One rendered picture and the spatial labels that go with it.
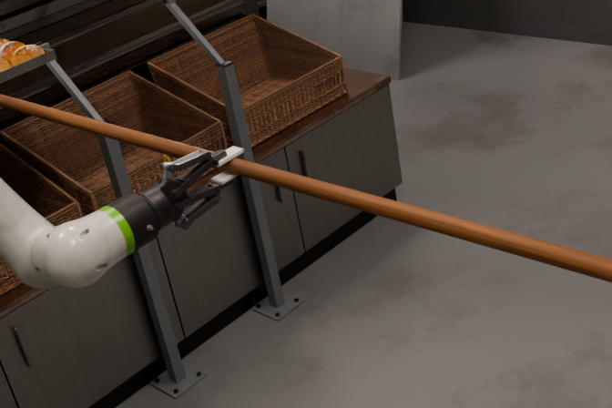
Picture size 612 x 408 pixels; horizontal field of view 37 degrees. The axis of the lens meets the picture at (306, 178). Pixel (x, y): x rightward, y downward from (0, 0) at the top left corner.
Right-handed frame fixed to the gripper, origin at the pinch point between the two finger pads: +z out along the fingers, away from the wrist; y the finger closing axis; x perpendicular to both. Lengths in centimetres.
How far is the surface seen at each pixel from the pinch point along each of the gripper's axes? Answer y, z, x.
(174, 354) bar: 107, 35, -94
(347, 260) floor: 118, 119, -91
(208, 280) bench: 94, 59, -99
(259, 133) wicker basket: 57, 98, -104
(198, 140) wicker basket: 48, 72, -104
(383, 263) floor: 118, 124, -78
